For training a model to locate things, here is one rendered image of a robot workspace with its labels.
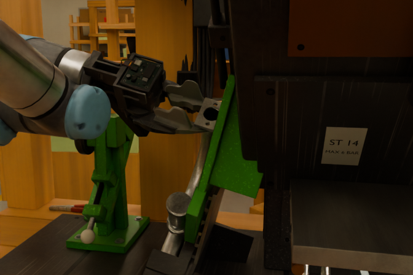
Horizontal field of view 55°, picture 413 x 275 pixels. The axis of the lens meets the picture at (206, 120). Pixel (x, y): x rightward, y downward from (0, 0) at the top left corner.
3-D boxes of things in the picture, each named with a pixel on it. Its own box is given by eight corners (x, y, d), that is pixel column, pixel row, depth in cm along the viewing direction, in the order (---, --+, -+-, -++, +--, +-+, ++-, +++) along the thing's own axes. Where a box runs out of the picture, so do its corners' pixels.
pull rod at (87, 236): (91, 247, 75) (90, 218, 74) (77, 245, 76) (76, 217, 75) (104, 234, 81) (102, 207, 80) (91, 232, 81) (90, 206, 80)
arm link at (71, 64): (64, 100, 67) (87, 67, 71) (88, 108, 66) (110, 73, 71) (51, 72, 61) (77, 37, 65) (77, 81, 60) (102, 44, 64)
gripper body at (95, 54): (148, 98, 57) (74, 75, 59) (152, 129, 64) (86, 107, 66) (168, 61, 61) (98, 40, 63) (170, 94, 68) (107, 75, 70)
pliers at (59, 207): (110, 207, 108) (110, 202, 107) (104, 215, 103) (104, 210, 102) (54, 205, 109) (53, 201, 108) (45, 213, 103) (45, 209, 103)
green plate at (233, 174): (245, 234, 55) (290, 91, 50) (189, 215, 56) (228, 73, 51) (252, 203, 66) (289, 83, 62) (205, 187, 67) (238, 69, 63)
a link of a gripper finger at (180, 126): (203, 127, 57) (148, 102, 59) (202, 147, 62) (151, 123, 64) (212, 111, 58) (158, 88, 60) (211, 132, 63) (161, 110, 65)
